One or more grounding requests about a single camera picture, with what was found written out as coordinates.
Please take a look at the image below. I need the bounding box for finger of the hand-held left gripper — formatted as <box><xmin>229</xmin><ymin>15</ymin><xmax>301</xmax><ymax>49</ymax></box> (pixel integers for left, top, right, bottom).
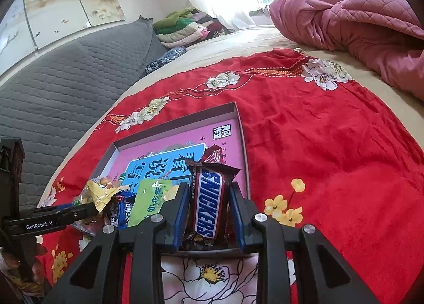
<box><xmin>2</xmin><ymin>202</ymin><xmax>101</xmax><ymax>235</ymax></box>

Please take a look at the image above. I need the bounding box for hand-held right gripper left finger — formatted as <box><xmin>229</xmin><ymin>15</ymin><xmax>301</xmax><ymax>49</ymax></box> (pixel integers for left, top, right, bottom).
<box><xmin>43</xmin><ymin>182</ymin><xmax>191</xmax><ymax>304</ymax></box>

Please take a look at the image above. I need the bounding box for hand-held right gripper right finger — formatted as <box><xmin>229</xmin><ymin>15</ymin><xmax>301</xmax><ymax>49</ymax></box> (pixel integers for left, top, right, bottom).
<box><xmin>228</xmin><ymin>182</ymin><xmax>381</xmax><ymax>304</ymax></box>

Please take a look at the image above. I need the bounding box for brown chocolate bar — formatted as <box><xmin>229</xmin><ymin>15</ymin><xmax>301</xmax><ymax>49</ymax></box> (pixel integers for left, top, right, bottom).
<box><xmin>184</xmin><ymin>158</ymin><xmax>241</xmax><ymax>245</ymax></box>

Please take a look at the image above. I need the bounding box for green snack packet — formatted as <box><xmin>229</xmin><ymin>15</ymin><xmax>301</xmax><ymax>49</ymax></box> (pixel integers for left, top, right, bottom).
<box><xmin>127</xmin><ymin>180</ymin><xmax>173</xmax><ymax>228</ymax></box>

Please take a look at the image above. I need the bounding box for long yellow snack packet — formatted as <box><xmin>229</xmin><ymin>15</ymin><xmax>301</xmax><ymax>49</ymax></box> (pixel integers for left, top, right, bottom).
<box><xmin>86</xmin><ymin>180</ymin><xmax>122</xmax><ymax>212</ymax></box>

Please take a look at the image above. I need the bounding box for yellow puffed snack packet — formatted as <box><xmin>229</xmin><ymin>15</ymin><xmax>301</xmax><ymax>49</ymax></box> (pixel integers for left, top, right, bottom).
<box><xmin>71</xmin><ymin>175</ymin><xmax>121</xmax><ymax>236</ymax></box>

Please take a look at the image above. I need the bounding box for blue cookie packet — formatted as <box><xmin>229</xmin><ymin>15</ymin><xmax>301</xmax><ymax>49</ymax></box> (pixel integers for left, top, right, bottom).
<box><xmin>103</xmin><ymin>188</ymin><xmax>136</xmax><ymax>230</ymax></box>

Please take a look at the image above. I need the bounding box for red candy packet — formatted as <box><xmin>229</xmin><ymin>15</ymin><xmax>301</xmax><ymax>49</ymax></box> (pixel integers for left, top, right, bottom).
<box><xmin>201</xmin><ymin>146</ymin><xmax>226</xmax><ymax>165</ymax></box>

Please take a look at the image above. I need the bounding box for shallow grey cardboard box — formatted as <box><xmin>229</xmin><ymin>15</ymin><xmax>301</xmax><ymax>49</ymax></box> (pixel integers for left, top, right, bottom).
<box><xmin>88</xmin><ymin>102</ymin><xmax>262</xmax><ymax>260</ymax></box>

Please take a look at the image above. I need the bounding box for pink book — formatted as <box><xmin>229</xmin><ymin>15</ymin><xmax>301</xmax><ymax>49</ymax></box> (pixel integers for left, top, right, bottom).
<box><xmin>111</xmin><ymin>118</ymin><xmax>247</xmax><ymax>202</ymax></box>

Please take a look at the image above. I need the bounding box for grey quilted headboard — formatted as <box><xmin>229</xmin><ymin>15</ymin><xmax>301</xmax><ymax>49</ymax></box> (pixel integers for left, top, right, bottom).
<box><xmin>0</xmin><ymin>19</ymin><xmax>166</xmax><ymax>212</ymax></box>

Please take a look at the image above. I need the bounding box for red floral blanket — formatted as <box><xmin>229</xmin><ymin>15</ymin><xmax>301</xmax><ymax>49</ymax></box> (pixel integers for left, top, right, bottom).
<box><xmin>36</xmin><ymin>48</ymin><xmax>424</xmax><ymax>304</ymax></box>

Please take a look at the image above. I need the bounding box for blue patterned cloth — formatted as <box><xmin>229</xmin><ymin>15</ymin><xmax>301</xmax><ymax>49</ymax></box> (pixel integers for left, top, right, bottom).
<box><xmin>144</xmin><ymin>47</ymin><xmax>188</xmax><ymax>76</ymax></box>

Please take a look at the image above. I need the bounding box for beige bed sheet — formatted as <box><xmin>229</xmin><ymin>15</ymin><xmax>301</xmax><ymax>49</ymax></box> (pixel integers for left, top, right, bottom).
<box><xmin>36</xmin><ymin>24</ymin><xmax>424</xmax><ymax>212</ymax></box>

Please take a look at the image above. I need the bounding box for pile of folded clothes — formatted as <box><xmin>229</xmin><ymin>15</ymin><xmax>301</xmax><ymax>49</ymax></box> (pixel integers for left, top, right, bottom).
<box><xmin>152</xmin><ymin>7</ymin><xmax>229</xmax><ymax>49</ymax></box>

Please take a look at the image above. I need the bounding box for pink quilt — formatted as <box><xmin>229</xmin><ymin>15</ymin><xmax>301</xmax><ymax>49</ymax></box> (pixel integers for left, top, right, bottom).
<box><xmin>269</xmin><ymin>0</ymin><xmax>424</xmax><ymax>101</ymax></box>

